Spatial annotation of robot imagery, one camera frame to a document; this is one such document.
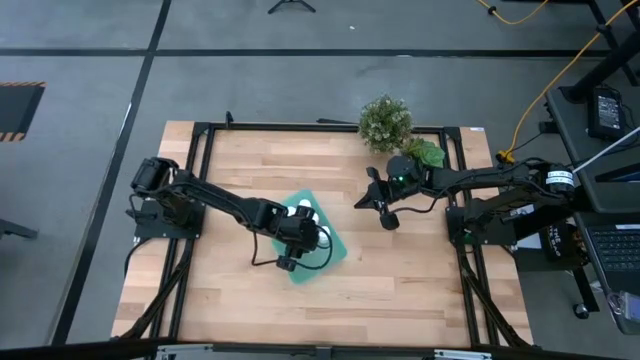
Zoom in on black power adapter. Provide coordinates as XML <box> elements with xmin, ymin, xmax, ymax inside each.
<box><xmin>586</xmin><ymin>85</ymin><xmax>627</xmax><ymax>143</ymax></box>

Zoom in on yellow hanging power cable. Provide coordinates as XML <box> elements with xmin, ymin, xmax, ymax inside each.
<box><xmin>497</xmin><ymin>0</ymin><xmax>640</xmax><ymax>164</ymax></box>

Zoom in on black stand beam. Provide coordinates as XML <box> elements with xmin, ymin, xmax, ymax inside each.
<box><xmin>558</xmin><ymin>29</ymin><xmax>640</xmax><ymax>105</ymax></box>

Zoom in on black right camera cable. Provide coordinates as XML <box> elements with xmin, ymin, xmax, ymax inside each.
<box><xmin>394</xmin><ymin>179</ymin><xmax>454</xmax><ymax>215</ymax></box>

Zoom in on green translucent plastic basket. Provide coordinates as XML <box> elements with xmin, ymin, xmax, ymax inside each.
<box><xmin>269</xmin><ymin>188</ymin><xmax>349</xmax><ymax>286</ymax></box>

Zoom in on black furniture leg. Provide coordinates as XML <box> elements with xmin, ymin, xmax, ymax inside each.
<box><xmin>0</xmin><ymin>218</ymin><xmax>40</xmax><ymax>241</ymax></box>

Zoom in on black front crossbar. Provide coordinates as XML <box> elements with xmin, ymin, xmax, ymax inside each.
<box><xmin>0</xmin><ymin>338</ymin><xmax>640</xmax><ymax>360</ymax></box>

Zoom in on clear plastic pouch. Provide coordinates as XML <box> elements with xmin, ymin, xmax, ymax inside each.
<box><xmin>606</xmin><ymin>289</ymin><xmax>640</xmax><ymax>335</ymax></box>

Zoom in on black printed bag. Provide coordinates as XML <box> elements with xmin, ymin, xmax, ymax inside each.
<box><xmin>541</xmin><ymin>222</ymin><xmax>589</xmax><ymax>264</ymax></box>

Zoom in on yellow floor cable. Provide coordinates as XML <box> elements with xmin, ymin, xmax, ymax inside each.
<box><xmin>474</xmin><ymin>0</ymin><xmax>550</xmax><ymax>26</ymax></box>

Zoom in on bushy green potted plant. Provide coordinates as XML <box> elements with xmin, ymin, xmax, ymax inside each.
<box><xmin>358</xmin><ymin>93</ymin><xmax>415</xmax><ymax>155</ymax></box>

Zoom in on white cable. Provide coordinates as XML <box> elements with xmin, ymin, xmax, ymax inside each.
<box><xmin>569</xmin><ymin>125</ymin><xmax>640</xmax><ymax>176</ymax></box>

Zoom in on black aluminium table frame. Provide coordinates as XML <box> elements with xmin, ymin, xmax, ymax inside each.
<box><xmin>112</xmin><ymin>110</ymin><xmax>534</xmax><ymax>351</ymax></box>

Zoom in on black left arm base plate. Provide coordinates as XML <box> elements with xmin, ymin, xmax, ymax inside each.
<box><xmin>125</xmin><ymin>198</ymin><xmax>207</xmax><ymax>240</ymax></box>

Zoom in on black hazard-striped floor mat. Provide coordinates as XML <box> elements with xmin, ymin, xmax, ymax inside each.
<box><xmin>0</xmin><ymin>81</ymin><xmax>47</xmax><ymax>143</ymax></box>

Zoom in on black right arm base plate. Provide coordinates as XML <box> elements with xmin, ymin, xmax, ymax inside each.
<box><xmin>446</xmin><ymin>204</ymin><xmax>516</xmax><ymax>246</ymax></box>

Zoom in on black side desk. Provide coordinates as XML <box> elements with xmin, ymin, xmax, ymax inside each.
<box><xmin>543</xmin><ymin>82</ymin><xmax>640</xmax><ymax>216</ymax></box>

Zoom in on black left camera cable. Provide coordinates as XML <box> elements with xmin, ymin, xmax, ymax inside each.
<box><xmin>249</xmin><ymin>224</ymin><xmax>335</xmax><ymax>272</ymax></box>

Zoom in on black tripod legs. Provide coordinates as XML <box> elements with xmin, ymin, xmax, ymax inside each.
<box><xmin>267</xmin><ymin>0</ymin><xmax>317</xmax><ymax>15</ymax></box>

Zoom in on succulent in triangle-patterned pot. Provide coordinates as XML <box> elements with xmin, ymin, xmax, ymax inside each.
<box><xmin>399</xmin><ymin>137</ymin><xmax>447</xmax><ymax>170</ymax></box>

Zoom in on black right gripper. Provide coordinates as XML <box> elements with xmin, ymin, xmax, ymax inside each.
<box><xmin>354</xmin><ymin>167</ymin><xmax>396</xmax><ymax>214</ymax></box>

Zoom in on grey laptop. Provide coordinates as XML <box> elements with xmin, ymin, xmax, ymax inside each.
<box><xmin>573</xmin><ymin>212</ymin><xmax>640</xmax><ymax>336</ymax></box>

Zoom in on black camera cable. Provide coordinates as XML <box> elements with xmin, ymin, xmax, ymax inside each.
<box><xmin>394</xmin><ymin>179</ymin><xmax>454</xmax><ymax>215</ymax></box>
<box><xmin>249</xmin><ymin>224</ymin><xmax>335</xmax><ymax>272</ymax></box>

